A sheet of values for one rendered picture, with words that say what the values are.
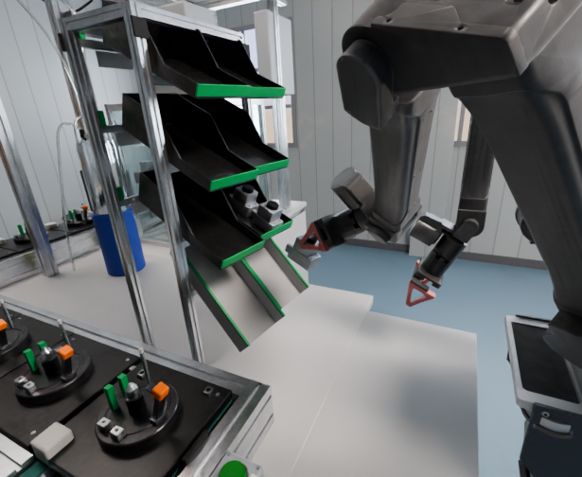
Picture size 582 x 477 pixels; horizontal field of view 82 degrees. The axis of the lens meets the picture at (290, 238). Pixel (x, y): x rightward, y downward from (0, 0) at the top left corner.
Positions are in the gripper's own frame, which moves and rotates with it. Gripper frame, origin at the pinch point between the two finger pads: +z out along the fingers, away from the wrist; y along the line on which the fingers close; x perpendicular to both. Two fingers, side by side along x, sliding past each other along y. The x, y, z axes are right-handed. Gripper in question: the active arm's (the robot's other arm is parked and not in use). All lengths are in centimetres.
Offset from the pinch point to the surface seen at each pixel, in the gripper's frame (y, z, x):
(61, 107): -99, 293, -243
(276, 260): -9.5, 20.0, 0.6
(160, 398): 38.1, 11.9, 13.8
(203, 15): -55, 41, -116
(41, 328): 37, 66, -9
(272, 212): 0.7, 5.7, -10.3
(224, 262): 19.0, 7.0, -2.9
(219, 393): 26.0, 15.9, 20.0
